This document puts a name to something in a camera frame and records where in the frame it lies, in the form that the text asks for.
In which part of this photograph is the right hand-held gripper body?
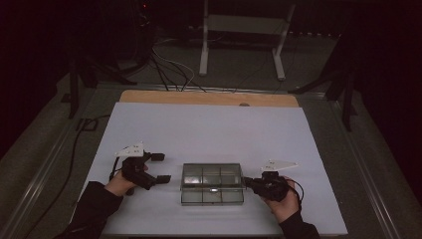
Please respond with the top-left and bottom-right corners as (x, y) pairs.
(253, 159), (299, 202)

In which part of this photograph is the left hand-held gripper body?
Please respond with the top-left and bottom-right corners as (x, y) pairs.
(114, 141), (158, 191)

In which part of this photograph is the clear plastic compartment box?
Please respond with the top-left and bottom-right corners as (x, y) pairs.
(179, 162), (247, 207)

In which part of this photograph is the person's left hand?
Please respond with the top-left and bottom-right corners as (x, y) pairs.
(104, 163), (148, 197)

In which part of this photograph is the person's right hand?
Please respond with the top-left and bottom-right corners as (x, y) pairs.
(262, 177), (302, 224)

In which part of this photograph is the white table mat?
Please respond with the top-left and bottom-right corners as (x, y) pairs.
(76, 102), (348, 237)

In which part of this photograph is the black stand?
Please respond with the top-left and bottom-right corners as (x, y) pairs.
(288, 19), (358, 132)
(68, 54), (137, 120)

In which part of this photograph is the white metal stand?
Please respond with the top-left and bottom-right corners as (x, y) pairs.
(198, 0), (297, 82)

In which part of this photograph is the dark equipment rack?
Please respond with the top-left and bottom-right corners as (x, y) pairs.
(112, 0), (155, 68)

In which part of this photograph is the left hand-held gripper cable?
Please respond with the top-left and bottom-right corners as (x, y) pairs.
(108, 156), (121, 182)

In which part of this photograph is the hand-held gripper cable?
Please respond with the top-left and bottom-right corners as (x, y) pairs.
(287, 178), (305, 212)
(108, 156), (121, 182)

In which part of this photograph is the right hand-held gripper cable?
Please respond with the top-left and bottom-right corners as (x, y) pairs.
(287, 178), (305, 212)

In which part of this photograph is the long black cable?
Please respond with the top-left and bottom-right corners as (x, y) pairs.
(23, 114), (112, 239)

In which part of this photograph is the black floor cable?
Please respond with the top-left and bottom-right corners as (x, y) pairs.
(149, 49), (207, 94)

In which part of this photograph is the white floor cable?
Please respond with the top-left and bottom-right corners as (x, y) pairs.
(151, 38), (196, 92)

